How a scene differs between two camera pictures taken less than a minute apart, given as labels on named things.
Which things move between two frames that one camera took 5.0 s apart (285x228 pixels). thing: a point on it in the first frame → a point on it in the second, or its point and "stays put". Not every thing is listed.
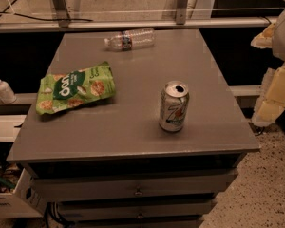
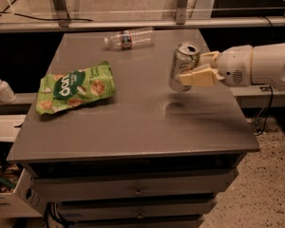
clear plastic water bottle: x=132 y=39 stays put
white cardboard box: x=24 y=202 stays put
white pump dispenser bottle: x=4 y=91 stays put
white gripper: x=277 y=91 → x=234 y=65
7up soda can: x=174 y=105 → x=185 y=57
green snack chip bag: x=60 y=90 stays put
